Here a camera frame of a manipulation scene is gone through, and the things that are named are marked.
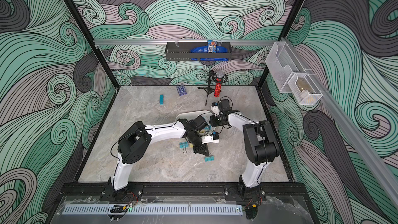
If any teal binder clip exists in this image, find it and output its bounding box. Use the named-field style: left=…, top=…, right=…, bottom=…
left=179, top=142, right=189, bottom=153
left=204, top=156, right=215, bottom=162

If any white plastic storage box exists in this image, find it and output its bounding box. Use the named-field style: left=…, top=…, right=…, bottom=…
left=176, top=110, right=216, bottom=133

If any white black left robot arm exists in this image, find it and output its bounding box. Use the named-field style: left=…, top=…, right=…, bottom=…
left=110, top=115, right=219, bottom=191

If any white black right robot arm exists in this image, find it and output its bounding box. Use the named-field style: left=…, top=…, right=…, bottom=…
left=210, top=99, right=280, bottom=198

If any blue card box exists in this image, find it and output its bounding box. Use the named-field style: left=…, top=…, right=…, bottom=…
left=176, top=85, right=187, bottom=96

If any black microphone tripod stand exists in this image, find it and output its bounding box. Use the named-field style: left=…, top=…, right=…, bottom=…
left=198, top=70, right=216, bottom=106

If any red glitter microphone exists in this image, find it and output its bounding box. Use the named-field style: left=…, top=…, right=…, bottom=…
left=214, top=71, right=225, bottom=97

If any teal small block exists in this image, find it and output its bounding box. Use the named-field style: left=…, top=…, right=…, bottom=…
left=159, top=94, right=164, bottom=105

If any blue package in shelf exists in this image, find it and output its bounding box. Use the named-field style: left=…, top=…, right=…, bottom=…
left=190, top=46, right=228, bottom=61

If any black wall shelf basket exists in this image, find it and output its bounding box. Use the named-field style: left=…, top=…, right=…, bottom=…
left=165, top=41, right=232, bottom=62

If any clear plastic wall bin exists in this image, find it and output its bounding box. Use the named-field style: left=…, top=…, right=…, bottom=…
left=266, top=41, right=304, bottom=93

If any small clear wall bin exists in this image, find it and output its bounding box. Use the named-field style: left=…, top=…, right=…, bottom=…
left=288, top=72, right=323, bottom=106

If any aluminium wall rail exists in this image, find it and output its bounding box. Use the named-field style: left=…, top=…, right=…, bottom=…
left=281, top=37, right=398, bottom=207
left=93, top=38, right=276, bottom=46

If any black corner frame post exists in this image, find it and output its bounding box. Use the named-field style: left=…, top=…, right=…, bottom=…
left=255, top=0, right=317, bottom=88

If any right aluminium wall rail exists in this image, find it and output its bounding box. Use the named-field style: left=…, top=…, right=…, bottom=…
left=281, top=37, right=398, bottom=207

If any black left corner post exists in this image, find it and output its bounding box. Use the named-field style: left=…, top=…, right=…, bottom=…
left=63, top=0, right=120, bottom=90

